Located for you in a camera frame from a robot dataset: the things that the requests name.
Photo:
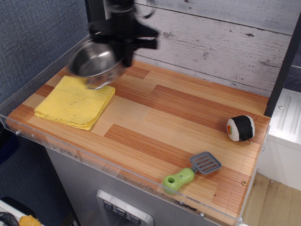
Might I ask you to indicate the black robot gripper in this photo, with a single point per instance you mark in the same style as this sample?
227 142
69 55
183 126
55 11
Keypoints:
123 28

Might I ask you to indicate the stainless steel pot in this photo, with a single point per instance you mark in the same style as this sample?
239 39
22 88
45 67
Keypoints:
96 64

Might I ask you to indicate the yellow folded cloth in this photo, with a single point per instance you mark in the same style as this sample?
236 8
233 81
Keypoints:
71 103

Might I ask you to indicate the green grey toy spatula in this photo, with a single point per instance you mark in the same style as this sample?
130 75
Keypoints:
204 163

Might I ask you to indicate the plush sushi roll toy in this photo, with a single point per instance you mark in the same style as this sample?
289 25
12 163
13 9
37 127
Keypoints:
240 128

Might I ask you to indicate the grey toy fridge cabinet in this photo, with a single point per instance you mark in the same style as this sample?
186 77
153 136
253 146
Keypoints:
134 180

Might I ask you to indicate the silver dispenser button panel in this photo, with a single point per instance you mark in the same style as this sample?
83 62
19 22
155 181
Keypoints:
117 212

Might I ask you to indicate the white ridged side unit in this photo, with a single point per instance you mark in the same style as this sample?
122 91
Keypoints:
280 159

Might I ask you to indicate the yellow black object bottom left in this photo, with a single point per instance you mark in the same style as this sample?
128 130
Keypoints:
14 213

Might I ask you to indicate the black vertical post left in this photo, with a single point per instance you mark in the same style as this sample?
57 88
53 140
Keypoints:
96 13

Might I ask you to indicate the black vertical post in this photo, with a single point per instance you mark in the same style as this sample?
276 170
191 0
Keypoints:
96 13
284 70

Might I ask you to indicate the clear acrylic guard rail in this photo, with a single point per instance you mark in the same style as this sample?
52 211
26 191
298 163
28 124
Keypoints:
172 104

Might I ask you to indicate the black vertical post right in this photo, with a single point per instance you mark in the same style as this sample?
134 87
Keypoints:
284 70

